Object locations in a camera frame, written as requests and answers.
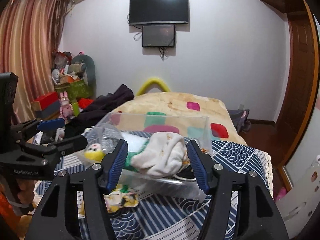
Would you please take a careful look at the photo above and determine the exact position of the yellow plush chick toy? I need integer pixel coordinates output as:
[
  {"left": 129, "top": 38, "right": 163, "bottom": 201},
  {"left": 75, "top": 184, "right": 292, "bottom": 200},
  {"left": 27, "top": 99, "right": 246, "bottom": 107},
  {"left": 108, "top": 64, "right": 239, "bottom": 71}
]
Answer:
[{"left": 84, "top": 143, "right": 105, "bottom": 162}]

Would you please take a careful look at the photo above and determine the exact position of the grey knitted item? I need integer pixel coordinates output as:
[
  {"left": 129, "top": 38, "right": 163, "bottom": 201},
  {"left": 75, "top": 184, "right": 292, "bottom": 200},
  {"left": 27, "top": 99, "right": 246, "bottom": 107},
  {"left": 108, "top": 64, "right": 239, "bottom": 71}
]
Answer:
[{"left": 85, "top": 123, "right": 124, "bottom": 154}]

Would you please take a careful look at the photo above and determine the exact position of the green knitted cloth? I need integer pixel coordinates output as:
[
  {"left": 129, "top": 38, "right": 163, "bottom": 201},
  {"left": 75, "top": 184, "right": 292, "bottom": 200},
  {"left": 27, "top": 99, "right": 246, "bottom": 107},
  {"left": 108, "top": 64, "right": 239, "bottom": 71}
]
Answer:
[{"left": 124, "top": 139, "right": 149, "bottom": 172}]

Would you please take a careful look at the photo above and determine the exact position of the white foam block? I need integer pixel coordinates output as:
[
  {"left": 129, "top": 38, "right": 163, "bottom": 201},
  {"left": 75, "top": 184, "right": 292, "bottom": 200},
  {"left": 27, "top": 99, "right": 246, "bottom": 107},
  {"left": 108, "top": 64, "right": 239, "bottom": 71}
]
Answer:
[{"left": 121, "top": 132, "right": 149, "bottom": 153}]

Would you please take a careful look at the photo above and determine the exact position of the white sock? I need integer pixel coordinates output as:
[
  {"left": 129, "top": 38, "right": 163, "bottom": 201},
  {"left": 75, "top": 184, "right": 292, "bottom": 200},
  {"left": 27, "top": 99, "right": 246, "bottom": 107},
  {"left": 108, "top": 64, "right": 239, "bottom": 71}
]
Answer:
[{"left": 131, "top": 132, "right": 190, "bottom": 179}]

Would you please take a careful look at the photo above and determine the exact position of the operator left hand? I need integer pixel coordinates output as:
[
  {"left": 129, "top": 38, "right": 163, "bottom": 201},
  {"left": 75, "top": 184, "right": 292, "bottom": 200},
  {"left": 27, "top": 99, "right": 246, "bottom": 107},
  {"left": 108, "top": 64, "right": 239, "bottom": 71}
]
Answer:
[{"left": 17, "top": 179, "right": 36, "bottom": 205}]

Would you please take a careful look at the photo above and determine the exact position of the red box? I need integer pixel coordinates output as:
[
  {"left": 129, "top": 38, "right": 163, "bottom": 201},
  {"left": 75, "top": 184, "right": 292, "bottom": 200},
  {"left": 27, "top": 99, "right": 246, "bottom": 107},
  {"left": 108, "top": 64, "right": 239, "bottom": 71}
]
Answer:
[{"left": 31, "top": 92, "right": 58, "bottom": 111}]

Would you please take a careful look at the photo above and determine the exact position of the pink rabbit doll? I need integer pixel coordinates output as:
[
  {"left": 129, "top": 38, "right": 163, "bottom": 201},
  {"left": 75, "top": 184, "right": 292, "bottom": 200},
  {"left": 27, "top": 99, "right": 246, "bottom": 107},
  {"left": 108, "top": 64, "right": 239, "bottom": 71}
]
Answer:
[{"left": 60, "top": 91, "right": 73, "bottom": 121}]

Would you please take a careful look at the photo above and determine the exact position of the black clothes pile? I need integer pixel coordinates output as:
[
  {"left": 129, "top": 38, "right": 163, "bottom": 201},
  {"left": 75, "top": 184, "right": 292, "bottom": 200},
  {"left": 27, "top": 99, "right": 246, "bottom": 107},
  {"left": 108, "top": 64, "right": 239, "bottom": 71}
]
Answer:
[{"left": 64, "top": 84, "right": 134, "bottom": 139}]

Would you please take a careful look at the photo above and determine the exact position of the green cardboard box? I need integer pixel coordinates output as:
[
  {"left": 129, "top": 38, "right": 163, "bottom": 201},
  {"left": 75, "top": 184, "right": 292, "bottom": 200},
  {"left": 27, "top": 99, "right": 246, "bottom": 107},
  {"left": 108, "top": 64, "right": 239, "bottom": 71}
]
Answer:
[{"left": 55, "top": 80, "right": 93, "bottom": 100}]

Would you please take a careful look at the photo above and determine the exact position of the floral fabric scrunchie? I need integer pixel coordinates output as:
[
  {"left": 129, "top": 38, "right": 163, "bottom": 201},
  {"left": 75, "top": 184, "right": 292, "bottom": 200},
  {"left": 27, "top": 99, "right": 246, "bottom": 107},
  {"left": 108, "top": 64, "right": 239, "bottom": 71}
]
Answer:
[{"left": 104, "top": 184, "right": 139, "bottom": 213}]

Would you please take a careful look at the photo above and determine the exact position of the grey-green plush toy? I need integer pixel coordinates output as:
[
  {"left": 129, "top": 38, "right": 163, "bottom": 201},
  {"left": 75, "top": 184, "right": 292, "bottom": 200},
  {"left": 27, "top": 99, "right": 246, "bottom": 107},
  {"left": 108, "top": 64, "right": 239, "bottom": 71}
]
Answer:
[{"left": 72, "top": 54, "right": 97, "bottom": 96}]

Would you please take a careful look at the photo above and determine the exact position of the clear plastic storage box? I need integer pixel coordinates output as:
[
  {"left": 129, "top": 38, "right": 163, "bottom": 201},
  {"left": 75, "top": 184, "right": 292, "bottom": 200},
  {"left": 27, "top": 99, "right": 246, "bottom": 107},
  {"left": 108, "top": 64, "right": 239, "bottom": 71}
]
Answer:
[{"left": 75, "top": 113, "right": 212, "bottom": 201}]

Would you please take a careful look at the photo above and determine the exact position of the striped pink curtain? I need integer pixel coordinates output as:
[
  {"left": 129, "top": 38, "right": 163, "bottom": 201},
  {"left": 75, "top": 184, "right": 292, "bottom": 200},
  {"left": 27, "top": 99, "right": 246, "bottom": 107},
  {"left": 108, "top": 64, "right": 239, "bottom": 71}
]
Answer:
[{"left": 1, "top": 0, "right": 71, "bottom": 124}]

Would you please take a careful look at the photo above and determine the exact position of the dark bag on floor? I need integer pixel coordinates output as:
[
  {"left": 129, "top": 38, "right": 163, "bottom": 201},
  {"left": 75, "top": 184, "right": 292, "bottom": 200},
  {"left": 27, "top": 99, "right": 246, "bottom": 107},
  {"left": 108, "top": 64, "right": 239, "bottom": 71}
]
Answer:
[{"left": 228, "top": 109, "right": 251, "bottom": 133}]

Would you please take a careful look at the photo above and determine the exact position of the yellow curved pillow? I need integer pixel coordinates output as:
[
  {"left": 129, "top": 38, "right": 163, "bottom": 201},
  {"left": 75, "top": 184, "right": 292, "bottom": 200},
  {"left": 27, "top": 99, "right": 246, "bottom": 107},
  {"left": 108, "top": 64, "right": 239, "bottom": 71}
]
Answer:
[{"left": 136, "top": 77, "right": 171, "bottom": 96}]

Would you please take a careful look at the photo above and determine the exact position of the beige patchwork blanket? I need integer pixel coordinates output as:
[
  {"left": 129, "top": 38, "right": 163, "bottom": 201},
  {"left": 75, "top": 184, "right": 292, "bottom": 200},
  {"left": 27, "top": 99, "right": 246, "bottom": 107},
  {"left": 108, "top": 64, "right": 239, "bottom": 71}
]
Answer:
[{"left": 112, "top": 92, "right": 247, "bottom": 146}]

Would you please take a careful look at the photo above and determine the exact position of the brown wooden door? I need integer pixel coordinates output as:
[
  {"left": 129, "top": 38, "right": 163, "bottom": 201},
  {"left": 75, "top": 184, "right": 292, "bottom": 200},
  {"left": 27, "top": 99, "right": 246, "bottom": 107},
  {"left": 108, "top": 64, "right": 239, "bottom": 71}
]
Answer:
[{"left": 249, "top": 0, "right": 320, "bottom": 168}]

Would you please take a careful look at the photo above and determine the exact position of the curved black television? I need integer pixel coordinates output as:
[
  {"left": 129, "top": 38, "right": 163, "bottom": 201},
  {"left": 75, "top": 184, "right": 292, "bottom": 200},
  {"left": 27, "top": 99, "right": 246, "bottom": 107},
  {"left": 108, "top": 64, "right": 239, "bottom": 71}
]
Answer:
[{"left": 129, "top": 0, "right": 189, "bottom": 25}]

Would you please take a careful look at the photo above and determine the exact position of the small wall monitor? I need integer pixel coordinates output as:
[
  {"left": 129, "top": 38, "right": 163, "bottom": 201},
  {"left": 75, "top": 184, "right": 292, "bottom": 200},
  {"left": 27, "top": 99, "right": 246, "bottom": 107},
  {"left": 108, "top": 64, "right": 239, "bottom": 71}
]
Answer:
[{"left": 142, "top": 24, "right": 176, "bottom": 48}]

